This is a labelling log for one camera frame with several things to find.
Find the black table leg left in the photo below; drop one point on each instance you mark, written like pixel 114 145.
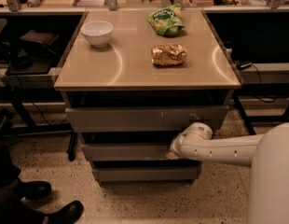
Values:
pixel 71 152

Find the green chip bag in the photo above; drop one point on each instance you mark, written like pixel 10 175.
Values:
pixel 166 22

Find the black power adapter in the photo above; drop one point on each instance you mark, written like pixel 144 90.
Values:
pixel 243 65

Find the black shoe lower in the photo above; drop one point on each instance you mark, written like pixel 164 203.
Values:
pixel 69 214

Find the black table leg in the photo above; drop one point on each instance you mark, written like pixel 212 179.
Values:
pixel 71 152
pixel 249 126

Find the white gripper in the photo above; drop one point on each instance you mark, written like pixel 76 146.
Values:
pixel 176 145

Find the grey bottom drawer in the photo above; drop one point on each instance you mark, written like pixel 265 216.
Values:
pixel 146 174

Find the black table leg right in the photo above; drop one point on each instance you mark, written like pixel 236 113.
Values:
pixel 249 126

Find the grey drawer cabinet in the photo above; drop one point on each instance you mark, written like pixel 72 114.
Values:
pixel 121 74

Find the black shoe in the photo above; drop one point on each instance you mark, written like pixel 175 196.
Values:
pixel 32 190
pixel 69 214

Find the golden brown snack bag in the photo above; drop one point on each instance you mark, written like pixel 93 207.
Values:
pixel 168 55

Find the black shoe upper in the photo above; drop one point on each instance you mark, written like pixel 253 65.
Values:
pixel 32 190

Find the grey top drawer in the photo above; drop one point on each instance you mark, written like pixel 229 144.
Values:
pixel 144 119

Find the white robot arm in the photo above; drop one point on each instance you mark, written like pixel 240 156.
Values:
pixel 267 155

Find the white ceramic bowl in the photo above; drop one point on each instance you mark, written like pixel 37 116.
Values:
pixel 97 33

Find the grey drawer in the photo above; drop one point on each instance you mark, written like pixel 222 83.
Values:
pixel 144 119
pixel 146 174
pixel 125 151

